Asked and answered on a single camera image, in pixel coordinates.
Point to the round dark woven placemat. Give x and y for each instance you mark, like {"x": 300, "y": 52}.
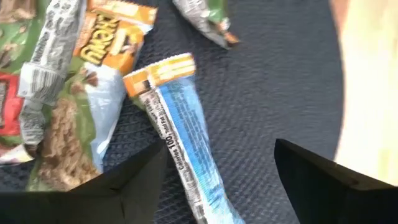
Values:
{"x": 264, "y": 93}

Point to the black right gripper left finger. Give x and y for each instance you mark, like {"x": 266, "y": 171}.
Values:
{"x": 77, "y": 208}

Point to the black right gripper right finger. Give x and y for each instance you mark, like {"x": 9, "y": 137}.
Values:
{"x": 335, "y": 202}

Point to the green blue orange granola bar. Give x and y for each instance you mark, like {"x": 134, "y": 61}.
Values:
{"x": 102, "y": 93}

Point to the green and red granola bar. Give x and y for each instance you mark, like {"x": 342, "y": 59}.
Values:
{"x": 11, "y": 105}
{"x": 199, "y": 15}

